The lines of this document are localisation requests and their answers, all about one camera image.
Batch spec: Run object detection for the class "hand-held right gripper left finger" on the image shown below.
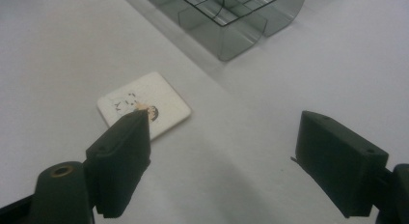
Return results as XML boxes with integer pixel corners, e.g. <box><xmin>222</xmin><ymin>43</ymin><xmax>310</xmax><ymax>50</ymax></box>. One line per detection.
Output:
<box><xmin>27</xmin><ymin>108</ymin><xmax>152</xmax><ymax>224</ymax></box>

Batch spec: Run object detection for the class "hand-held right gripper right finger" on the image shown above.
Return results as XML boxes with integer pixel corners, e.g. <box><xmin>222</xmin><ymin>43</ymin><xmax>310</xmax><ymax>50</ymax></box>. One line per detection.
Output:
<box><xmin>290</xmin><ymin>110</ymin><xmax>409</xmax><ymax>224</ymax></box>

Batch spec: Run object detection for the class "clear grey plastic organizer box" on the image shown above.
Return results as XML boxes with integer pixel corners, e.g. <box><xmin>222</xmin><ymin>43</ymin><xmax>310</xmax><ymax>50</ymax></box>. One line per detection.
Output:
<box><xmin>138</xmin><ymin>0</ymin><xmax>310</xmax><ymax>62</ymax></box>

